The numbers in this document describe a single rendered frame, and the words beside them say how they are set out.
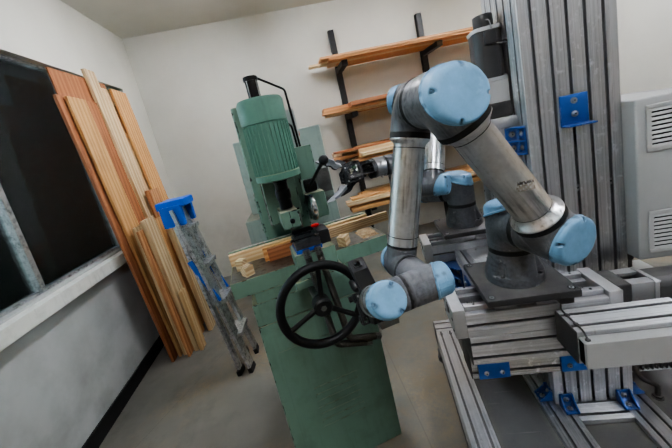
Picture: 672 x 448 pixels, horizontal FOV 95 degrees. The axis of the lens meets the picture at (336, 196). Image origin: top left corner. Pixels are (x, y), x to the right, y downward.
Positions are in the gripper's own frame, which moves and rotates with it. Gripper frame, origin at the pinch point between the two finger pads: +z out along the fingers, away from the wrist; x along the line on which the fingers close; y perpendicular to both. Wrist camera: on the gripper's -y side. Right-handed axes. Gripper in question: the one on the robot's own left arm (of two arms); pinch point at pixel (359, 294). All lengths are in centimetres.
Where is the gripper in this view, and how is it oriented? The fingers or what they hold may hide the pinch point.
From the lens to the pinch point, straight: 98.5
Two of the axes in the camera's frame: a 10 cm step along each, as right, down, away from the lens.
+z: -0.7, 3.3, 9.4
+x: 9.4, -2.9, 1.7
